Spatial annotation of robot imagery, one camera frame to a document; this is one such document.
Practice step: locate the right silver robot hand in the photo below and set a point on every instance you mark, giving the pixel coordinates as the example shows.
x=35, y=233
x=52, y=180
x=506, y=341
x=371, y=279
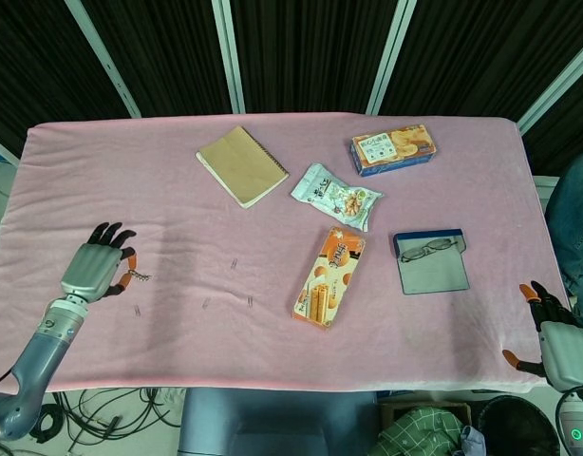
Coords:
x=569, y=354

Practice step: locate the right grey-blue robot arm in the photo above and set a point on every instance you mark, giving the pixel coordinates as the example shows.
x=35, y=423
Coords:
x=576, y=427

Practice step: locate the grey robot torso base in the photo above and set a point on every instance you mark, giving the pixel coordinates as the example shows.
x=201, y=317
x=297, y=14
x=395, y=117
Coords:
x=272, y=423

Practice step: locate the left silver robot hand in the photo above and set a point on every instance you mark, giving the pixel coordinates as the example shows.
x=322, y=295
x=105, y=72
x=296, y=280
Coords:
x=89, y=266

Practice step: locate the black pleated curtain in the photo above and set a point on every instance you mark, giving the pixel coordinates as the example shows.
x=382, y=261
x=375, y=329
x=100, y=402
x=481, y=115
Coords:
x=310, y=47

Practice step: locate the brown cardboard box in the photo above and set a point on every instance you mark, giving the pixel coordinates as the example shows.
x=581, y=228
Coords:
x=443, y=407

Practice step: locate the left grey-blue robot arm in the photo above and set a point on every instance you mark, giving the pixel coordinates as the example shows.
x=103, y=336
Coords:
x=40, y=347

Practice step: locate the green plaid cloth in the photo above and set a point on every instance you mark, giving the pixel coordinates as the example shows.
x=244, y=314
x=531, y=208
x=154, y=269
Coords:
x=415, y=432

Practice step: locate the black trash bin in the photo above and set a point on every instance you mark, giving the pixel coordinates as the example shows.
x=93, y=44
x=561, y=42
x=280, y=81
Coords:
x=514, y=427

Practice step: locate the pink table cloth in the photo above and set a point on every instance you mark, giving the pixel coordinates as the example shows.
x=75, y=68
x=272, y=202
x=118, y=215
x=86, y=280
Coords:
x=367, y=342

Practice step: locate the black thin-frame eyeglasses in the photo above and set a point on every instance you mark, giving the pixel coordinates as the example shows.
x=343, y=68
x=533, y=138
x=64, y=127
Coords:
x=409, y=257

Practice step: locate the light blue fabric piece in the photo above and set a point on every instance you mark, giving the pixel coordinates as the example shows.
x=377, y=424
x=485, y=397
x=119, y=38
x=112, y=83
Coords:
x=472, y=442

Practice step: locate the orange egg roll box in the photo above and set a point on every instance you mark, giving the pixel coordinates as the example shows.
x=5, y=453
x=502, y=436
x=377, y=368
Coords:
x=329, y=280

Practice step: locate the blue denim jeans leg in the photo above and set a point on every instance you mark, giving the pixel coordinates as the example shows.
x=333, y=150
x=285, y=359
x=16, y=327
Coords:
x=576, y=214

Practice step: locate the double white frame post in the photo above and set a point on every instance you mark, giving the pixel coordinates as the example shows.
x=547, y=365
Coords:
x=228, y=57

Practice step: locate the blue biscuit box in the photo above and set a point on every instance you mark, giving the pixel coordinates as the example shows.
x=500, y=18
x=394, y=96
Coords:
x=396, y=149

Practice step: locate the brown spiral notebook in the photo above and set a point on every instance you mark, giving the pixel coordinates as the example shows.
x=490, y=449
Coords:
x=244, y=166

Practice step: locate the silver snack bag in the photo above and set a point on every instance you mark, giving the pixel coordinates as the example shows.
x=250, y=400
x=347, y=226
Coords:
x=339, y=197

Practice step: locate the slanted white frame post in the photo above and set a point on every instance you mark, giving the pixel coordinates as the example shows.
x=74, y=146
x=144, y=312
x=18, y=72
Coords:
x=105, y=62

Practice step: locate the small metal chain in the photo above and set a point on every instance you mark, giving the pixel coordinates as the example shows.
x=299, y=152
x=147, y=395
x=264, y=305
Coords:
x=139, y=276

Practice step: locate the open blue glasses case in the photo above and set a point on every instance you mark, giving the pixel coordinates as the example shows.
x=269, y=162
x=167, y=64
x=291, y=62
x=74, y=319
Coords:
x=434, y=275

